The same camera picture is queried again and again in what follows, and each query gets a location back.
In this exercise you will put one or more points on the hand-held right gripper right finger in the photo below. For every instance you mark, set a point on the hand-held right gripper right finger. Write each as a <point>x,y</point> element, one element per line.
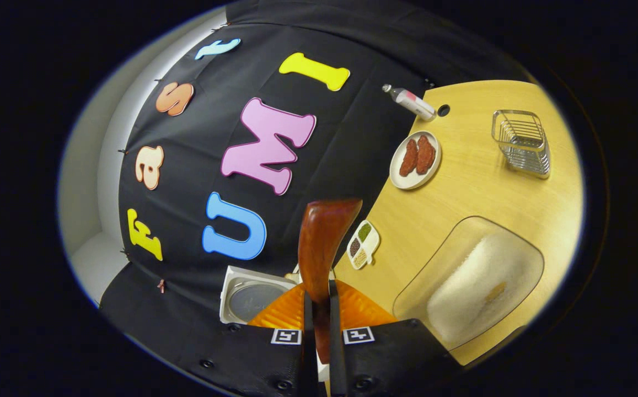
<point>336,358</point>

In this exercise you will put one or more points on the brown wooden spoon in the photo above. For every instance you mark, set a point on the brown wooden spoon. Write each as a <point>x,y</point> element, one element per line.
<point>324,237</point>

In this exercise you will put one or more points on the white round plate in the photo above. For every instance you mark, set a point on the white round plate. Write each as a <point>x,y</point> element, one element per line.
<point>396,176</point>

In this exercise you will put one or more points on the black backdrop cloth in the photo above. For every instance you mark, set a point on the black backdrop cloth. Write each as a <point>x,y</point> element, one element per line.
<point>352,138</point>

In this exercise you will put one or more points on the white divided seasoning dish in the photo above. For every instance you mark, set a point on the white divided seasoning dish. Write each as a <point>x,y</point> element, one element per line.
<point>364,245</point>

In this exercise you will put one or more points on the reddish brown meat piece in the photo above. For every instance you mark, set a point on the reddish brown meat piece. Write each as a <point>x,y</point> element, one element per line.
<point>426,155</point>
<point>408,159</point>

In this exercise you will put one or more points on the small clear plastic bottle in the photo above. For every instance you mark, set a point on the small clear plastic bottle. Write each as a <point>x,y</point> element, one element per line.
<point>412,103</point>

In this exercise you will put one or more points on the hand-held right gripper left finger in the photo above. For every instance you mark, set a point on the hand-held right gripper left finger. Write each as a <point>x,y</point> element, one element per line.
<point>307,358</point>

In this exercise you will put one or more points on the white rice cooker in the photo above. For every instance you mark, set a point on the white rice cooker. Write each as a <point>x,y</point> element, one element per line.
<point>241,298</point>

